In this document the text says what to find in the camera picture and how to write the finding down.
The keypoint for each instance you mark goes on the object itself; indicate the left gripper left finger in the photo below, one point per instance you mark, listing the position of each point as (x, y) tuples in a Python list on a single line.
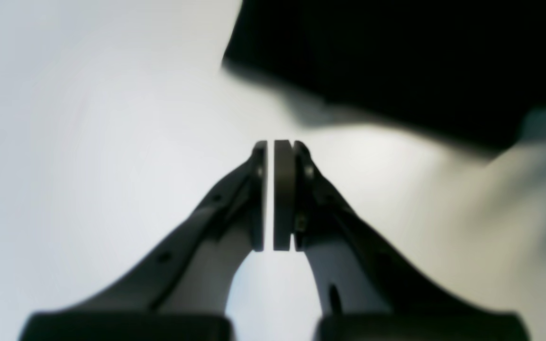
[(179, 291)]

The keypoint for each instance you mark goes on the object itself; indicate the black T-shirt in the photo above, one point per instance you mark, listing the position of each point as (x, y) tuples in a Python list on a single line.
[(467, 69)]

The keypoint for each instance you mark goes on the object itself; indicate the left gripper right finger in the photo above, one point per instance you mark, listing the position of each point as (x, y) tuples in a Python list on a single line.
[(367, 290)]

